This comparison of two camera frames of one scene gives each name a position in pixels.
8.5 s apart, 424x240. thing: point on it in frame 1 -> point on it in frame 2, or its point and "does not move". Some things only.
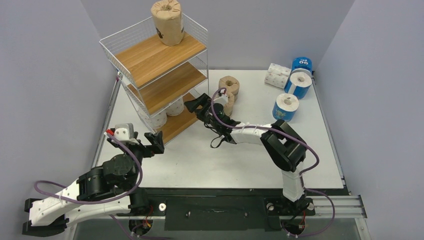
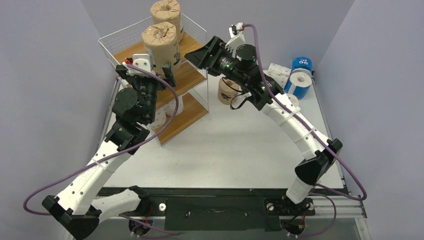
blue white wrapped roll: (298, 84) does not move
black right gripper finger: (193, 105) -> (201, 58)
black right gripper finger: (203, 99) -> (215, 45)
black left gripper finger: (158, 148) -> (121, 70)
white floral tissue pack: (277, 75) does not move
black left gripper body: (142, 151) -> (145, 86)
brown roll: (168, 22) does not move
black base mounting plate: (228, 209) does not move
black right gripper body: (205, 112) -> (215, 56)
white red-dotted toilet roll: (176, 108) does not move
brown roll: (228, 107) -> (161, 45)
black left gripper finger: (154, 138) -> (169, 78)
